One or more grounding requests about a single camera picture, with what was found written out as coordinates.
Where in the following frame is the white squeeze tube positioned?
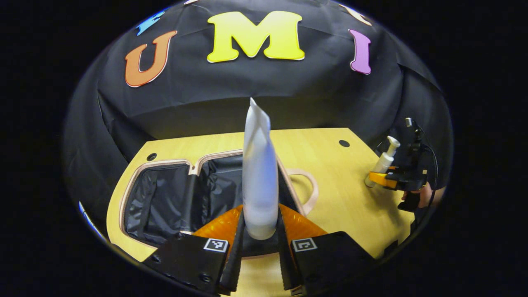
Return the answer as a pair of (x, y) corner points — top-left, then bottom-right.
(242, 97), (280, 241)

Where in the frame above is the pink suitcase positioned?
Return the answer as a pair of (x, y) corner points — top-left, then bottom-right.
(119, 149), (319, 258)

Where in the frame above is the black backdrop cloth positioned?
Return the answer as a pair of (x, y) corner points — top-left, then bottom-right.
(62, 0), (454, 231)

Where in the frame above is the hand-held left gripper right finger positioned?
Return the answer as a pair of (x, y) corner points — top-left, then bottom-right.
(276, 203), (378, 297)

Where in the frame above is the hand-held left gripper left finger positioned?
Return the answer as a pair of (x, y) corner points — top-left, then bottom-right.
(142, 205), (246, 296)

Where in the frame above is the white pump bottle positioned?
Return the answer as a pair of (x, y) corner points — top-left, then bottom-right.
(365, 136), (401, 189)

